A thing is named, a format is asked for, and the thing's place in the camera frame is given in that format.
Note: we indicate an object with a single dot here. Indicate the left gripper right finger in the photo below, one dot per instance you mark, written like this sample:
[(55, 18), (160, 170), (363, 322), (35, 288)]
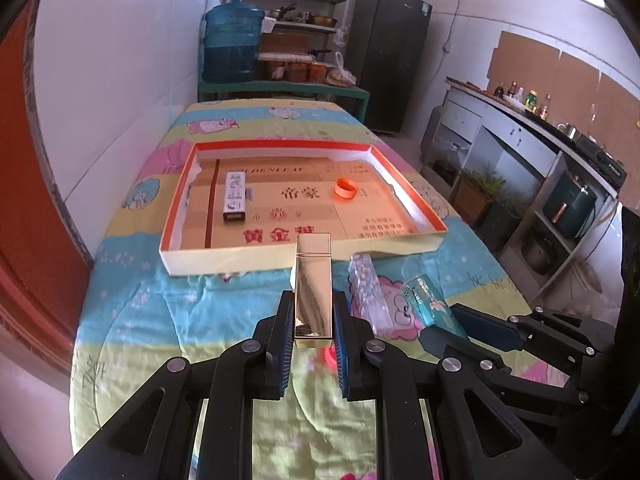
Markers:
[(370, 369)]

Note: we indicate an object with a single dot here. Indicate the red bottle cap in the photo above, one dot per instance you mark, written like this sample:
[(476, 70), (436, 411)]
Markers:
[(329, 358)]

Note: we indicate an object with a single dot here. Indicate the white kitchen counter cabinet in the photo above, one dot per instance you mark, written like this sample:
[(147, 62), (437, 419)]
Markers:
[(474, 131)]

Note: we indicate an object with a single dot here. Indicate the green low table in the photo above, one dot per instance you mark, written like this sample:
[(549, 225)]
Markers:
[(208, 92)]

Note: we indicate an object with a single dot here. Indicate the potted green plant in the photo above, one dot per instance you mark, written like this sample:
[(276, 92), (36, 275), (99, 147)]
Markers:
[(474, 194)]

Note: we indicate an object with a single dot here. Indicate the teal floral rectangular box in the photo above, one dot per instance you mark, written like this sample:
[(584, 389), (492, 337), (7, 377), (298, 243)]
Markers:
[(428, 305)]

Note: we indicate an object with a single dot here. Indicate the gold shiny rectangular box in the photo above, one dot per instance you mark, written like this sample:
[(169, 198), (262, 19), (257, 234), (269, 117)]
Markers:
[(313, 293)]

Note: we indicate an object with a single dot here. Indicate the clear glitter rectangular case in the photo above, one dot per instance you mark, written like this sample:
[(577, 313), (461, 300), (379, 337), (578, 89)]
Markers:
[(368, 300)]

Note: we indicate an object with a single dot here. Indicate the plastic bag of food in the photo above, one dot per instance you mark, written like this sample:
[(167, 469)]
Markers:
[(339, 75)]

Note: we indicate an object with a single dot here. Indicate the white cartoon rectangular box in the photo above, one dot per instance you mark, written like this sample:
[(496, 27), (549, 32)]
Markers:
[(234, 208)]

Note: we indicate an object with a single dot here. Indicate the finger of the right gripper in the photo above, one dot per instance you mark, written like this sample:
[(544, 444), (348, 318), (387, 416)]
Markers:
[(539, 332), (462, 360)]

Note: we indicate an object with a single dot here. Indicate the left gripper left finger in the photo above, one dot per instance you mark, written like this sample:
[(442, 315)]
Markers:
[(256, 368)]

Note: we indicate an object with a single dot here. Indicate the translucent orange cap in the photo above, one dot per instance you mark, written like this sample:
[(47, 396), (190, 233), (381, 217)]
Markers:
[(345, 188)]

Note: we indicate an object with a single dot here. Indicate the blue water jug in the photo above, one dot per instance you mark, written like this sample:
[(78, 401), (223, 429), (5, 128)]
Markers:
[(231, 42)]

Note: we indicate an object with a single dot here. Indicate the colourful cartoon sheep blanket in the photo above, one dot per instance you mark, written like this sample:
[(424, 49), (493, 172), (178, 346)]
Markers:
[(136, 316)]

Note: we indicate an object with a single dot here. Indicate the orange-rimmed shallow cardboard tray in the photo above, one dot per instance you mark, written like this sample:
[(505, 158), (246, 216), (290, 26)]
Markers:
[(290, 191)]

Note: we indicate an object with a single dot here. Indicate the black refrigerator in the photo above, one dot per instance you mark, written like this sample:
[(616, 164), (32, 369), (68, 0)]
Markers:
[(384, 48)]

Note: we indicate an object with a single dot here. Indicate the red wooden door frame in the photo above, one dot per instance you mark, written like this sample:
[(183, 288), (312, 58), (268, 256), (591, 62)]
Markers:
[(44, 274)]

